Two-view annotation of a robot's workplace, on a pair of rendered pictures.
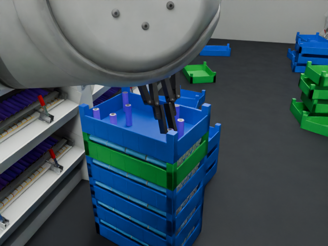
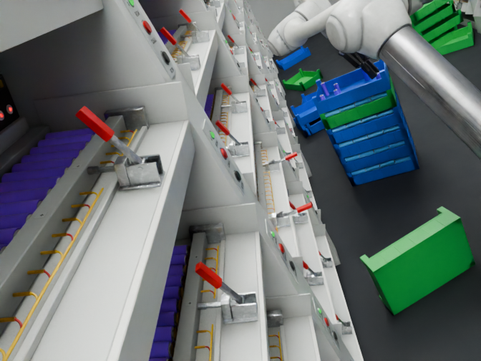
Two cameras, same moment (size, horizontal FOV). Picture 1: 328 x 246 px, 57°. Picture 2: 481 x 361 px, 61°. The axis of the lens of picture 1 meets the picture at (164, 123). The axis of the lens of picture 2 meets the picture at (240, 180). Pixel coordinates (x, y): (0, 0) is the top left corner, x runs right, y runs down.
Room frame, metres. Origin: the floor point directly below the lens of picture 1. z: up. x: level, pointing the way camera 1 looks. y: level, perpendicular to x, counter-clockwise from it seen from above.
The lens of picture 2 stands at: (-0.83, 0.73, 1.10)
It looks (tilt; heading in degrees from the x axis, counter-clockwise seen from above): 26 degrees down; 357
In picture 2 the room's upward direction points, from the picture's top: 31 degrees counter-clockwise
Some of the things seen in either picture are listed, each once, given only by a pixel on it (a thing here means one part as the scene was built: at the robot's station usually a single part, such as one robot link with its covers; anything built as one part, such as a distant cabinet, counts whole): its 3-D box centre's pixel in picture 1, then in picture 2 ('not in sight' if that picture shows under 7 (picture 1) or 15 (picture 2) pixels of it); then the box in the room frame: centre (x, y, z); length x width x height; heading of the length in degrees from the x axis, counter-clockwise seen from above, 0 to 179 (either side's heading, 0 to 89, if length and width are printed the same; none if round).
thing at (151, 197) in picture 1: (147, 165); (363, 115); (0.75, 0.05, 0.28); 0.30 x 0.20 x 0.08; 58
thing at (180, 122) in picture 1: (180, 130); not in sight; (0.69, -0.04, 0.44); 0.02 x 0.02 x 0.06
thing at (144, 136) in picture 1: (145, 117); (350, 84); (0.75, 0.05, 0.44); 0.30 x 0.20 x 0.08; 58
